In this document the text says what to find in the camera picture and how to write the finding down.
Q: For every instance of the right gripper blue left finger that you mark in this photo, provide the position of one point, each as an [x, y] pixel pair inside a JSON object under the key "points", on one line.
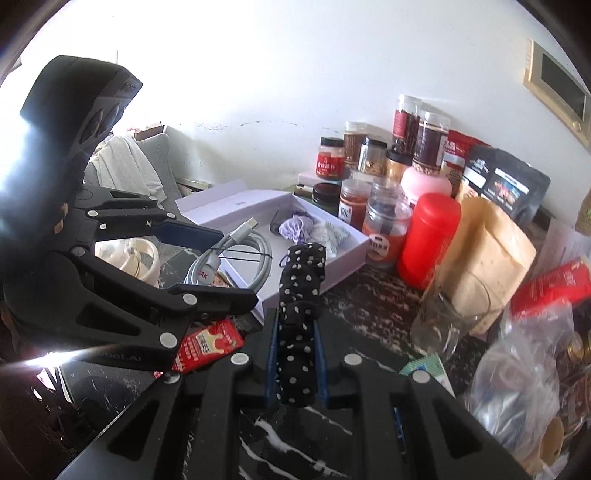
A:
{"points": [[270, 330]]}

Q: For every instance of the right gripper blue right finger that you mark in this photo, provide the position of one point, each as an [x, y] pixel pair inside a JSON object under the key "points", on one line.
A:
{"points": [[320, 366]]}

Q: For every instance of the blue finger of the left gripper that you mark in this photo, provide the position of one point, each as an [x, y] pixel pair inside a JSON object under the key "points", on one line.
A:
{"points": [[190, 236], [212, 301]]}

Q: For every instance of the red snack packet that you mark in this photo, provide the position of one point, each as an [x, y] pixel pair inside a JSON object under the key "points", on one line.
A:
{"points": [[206, 345]]}

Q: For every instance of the black polka dot scrunchie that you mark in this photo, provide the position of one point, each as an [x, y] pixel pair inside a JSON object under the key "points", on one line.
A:
{"points": [[300, 291]]}

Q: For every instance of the nutritious cereal packet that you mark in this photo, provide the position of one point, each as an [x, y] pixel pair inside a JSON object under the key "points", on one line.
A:
{"points": [[208, 277]]}

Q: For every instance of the lavender drawstring pouch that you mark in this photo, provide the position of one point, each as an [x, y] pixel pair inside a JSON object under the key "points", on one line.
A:
{"points": [[297, 229]]}

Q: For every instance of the cream electric kettle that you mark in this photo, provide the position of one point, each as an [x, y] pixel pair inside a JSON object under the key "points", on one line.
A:
{"points": [[136, 257]]}

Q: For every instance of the grey clothes pile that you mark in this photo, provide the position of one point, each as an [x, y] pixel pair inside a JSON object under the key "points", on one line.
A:
{"points": [[120, 164]]}

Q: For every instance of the white open gift box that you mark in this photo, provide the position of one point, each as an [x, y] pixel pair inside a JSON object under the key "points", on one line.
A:
{"points": [[226, 206]]}

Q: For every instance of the blue white medicine box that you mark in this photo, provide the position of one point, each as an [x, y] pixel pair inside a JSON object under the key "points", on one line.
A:
{"points": [[433, 365]]}

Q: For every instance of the glass mug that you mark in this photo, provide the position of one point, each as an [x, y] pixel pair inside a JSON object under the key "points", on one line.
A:
{"points": [[450, 313]]}

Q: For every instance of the chenpi spice jar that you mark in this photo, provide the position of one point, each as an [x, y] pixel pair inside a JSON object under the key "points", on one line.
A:
{"points": [[353, 201]]}

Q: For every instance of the orange label clear jar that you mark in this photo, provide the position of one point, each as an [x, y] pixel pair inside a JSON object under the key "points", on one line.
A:
{"points": [[386, 224]]}

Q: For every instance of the red label sauce jar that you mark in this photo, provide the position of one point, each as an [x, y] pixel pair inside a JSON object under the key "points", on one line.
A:
{"points": [[331, 158]]}

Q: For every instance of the red canister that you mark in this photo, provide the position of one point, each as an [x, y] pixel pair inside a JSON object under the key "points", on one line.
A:
{"points": [[433, 227]]}

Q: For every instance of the clear plastic bag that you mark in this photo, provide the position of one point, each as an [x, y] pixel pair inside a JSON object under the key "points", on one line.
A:
{"points": [[514, 393]]}

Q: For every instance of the seed jar black lid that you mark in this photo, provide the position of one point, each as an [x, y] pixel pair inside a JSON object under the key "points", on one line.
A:
{"points": [[373, 157]]}

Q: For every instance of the kraft paper pouch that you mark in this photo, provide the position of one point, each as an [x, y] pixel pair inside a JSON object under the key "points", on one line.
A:
{"points": [[490, 246]]}

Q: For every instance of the gold jar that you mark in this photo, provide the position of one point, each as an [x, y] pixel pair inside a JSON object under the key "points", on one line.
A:
{"points": [[397, 164]]}

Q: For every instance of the brown powder jar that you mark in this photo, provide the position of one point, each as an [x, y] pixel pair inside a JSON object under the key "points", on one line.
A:
{"points": [[354, 136]]}

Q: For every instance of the pink jar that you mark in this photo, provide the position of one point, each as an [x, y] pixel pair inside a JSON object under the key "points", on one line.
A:
{"points": [[415, 184]]}

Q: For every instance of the tall red label jar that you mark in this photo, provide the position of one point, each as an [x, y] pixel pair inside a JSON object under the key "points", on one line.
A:
{"points": [[406, 124]]}

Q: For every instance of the tall dark label jar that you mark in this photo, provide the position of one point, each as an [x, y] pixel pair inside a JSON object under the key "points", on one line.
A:
{"points": [[432, 135]]}

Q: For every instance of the black coffee pouch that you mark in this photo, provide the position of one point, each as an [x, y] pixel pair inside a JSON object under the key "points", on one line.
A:
{"points": [[503, 179]]}

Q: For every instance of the red goji packet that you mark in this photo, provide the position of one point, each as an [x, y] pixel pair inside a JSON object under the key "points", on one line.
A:
{"points": [[569, 283]]}

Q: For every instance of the gold picture frame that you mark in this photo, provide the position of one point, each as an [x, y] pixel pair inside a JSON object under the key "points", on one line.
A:
{"points": [[558, 90]]}

